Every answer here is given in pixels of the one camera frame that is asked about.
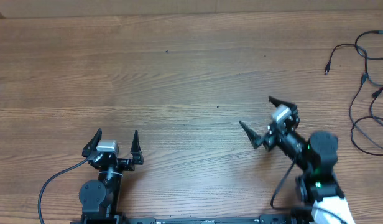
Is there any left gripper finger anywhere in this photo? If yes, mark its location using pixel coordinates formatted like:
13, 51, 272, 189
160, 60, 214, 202
130, 130, 144, 165
81, 128, 102, 157

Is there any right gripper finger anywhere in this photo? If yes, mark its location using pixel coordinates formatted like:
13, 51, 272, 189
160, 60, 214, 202
239, 121, 265, 149
269, 96, 297, 111

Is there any thin black USB cable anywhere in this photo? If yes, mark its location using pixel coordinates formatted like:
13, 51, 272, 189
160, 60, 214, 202
324, 43, 383, 98

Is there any black grey-plug USB cable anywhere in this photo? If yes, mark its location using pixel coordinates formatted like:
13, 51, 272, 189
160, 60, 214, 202
350, 30, 383, 156

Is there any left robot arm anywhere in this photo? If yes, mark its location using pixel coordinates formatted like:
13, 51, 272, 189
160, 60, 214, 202
79, 129, 144, 224

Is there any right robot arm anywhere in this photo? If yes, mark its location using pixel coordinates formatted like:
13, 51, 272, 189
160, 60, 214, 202
240, 96, 354, 223

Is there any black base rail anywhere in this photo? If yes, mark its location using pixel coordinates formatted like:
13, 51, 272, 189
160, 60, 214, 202
70, 214, 313, 224

